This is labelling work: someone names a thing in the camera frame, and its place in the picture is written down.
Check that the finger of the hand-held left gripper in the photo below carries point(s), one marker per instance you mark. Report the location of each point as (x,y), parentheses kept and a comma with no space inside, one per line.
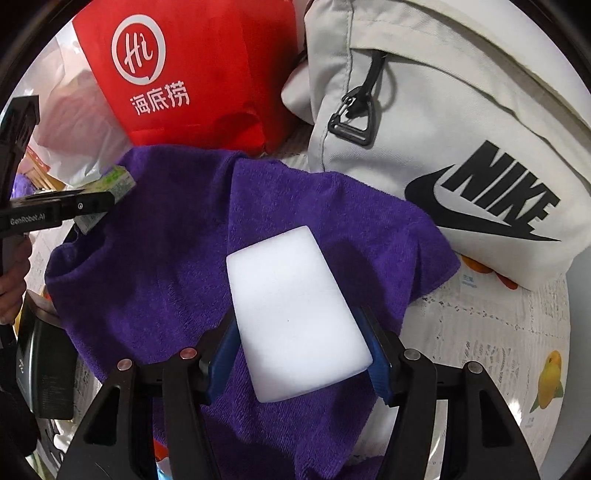
(92,205)

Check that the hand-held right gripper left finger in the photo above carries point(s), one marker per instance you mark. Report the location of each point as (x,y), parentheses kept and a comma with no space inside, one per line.
(221,369)

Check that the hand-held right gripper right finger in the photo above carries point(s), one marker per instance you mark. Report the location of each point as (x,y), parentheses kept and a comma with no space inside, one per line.
(376,369)

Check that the green snack packet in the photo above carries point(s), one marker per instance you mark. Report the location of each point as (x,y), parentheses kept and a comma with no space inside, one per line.
(117,182)

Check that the white sponge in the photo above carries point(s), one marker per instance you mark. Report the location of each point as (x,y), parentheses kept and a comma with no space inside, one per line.
(295,314)

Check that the person's left hand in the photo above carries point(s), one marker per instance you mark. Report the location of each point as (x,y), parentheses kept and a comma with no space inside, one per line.
(10,290)

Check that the white plastic bag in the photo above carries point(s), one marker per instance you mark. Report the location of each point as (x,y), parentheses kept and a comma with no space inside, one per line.
(69,120)

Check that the purple towel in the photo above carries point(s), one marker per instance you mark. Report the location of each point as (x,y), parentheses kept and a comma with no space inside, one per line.
(161,277)

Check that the fruit print tablecloth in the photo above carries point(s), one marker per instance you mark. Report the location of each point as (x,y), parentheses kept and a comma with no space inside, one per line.
(485,332)

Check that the black rectangular box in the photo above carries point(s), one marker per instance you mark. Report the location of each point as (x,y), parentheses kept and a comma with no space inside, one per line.
(44,364)

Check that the red paper bag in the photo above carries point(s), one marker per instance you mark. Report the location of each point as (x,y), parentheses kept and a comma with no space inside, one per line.
(207,69)

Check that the beige crossbody bag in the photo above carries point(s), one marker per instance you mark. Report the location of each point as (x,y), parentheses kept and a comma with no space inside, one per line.
(438,115)

